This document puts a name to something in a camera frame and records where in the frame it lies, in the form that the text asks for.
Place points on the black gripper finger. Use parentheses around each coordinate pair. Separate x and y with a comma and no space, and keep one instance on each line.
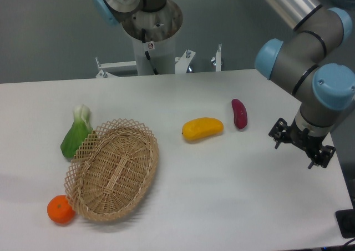
(279,132)
(320,156)

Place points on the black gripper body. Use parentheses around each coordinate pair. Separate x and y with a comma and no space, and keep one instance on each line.
(305,141)

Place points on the yellow mango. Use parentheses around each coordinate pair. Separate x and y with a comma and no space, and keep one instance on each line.
(201,128)

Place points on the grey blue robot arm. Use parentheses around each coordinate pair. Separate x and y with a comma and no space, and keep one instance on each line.
(325,91)

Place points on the purple sweet potato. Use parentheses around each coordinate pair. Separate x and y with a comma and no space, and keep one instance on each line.
(240,114)

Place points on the black device at table edge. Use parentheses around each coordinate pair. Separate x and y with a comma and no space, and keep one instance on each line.
(345,220)

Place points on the woven wicker basket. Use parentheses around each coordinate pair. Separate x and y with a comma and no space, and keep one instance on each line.
(112,170)

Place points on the green bok choy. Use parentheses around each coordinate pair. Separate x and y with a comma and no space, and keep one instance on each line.
(78,132)

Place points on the orange tangerine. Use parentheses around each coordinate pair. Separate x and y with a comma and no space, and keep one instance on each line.
(59,210)

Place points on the white bracket with bolt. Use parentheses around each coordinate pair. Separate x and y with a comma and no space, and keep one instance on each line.
(216,61)

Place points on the white metal base frame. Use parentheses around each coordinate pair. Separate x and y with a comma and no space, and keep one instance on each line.
(157,65)

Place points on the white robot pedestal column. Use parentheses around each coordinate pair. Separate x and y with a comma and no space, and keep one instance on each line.
(154,32)

